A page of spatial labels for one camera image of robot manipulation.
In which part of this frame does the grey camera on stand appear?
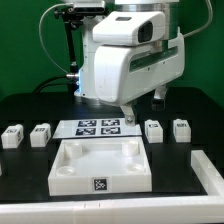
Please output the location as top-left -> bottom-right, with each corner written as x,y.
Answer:
72,0 -> 106,14

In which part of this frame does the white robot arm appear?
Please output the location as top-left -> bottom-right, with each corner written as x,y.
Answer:
74,0 -> 185,126

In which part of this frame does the black cable at base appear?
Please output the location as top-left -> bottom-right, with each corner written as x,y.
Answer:
31,75 -> 75,94

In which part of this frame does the white square tabletop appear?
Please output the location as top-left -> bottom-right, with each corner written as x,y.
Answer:
48,137 -> 152,196

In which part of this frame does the white L-shaped obstacle fence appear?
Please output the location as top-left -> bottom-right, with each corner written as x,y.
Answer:
0,150 -> 224,224

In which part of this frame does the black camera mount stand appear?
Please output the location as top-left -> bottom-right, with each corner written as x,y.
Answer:
54,7 -> 83,93

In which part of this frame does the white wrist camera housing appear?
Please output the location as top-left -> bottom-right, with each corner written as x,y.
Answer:
93,11 -> 166,46

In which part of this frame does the grey cable loop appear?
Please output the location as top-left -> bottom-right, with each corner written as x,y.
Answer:
38,3 -> 73,75

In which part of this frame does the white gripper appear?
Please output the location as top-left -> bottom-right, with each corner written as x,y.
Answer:
94,33 -> 185,126

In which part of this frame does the white sheet with fiducial markers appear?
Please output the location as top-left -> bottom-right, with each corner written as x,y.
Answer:
53,118 -> 142,139

